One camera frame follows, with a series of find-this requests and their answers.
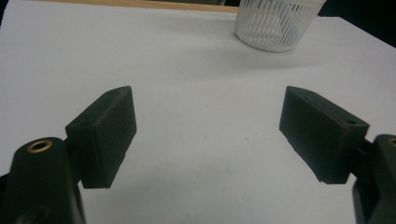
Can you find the white plastic mesh basket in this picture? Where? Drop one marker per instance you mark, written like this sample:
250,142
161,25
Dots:
258,31

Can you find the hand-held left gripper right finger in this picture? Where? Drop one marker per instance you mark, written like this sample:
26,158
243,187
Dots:
320,137

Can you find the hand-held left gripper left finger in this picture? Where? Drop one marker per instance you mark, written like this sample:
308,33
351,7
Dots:
102,137

